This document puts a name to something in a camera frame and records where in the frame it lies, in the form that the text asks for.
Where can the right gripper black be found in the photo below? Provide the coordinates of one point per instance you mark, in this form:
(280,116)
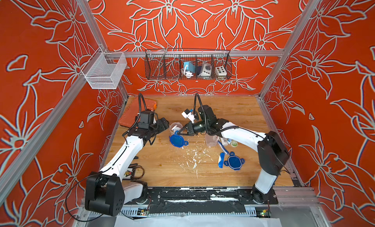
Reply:
(191,131)

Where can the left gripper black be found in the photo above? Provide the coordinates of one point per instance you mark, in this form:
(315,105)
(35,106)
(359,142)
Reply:
(162,124)

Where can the clear cup blue lid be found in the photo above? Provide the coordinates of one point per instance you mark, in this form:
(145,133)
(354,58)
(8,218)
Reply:
(175,127)

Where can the clear plastic cup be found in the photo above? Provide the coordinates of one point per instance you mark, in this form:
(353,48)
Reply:
(211,140)

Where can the blue white toothbrush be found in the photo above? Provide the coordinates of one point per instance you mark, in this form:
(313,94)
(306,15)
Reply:
(222,155)

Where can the white bottle gold cap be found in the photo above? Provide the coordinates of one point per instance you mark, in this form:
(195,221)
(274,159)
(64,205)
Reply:
(224,141)

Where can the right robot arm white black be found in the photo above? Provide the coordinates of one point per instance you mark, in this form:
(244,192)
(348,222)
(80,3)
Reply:
(272,153)

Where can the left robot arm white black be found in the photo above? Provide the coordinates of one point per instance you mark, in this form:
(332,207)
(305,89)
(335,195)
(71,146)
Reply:
(105,193)

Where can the orange plastic tool case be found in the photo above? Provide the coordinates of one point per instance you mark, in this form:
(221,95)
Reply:
(132,109)

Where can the blue white item in basket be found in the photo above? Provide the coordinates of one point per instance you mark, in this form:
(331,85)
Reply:
(188,69)

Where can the black terminal block board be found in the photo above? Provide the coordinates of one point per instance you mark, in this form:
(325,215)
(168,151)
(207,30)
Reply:
(128,174)

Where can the white grey device in basket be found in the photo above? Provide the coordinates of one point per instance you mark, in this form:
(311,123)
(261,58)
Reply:
(204,71)

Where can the white button box in basket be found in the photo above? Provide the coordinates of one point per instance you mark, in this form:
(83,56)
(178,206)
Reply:
(220,72)

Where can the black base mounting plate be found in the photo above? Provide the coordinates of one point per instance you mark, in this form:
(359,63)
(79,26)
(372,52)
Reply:
(179,201)

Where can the black wire wall basket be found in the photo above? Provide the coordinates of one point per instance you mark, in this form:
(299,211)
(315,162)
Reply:
(166,64)

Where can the clear plastic wall bin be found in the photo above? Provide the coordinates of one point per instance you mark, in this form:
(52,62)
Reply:
(104,74)

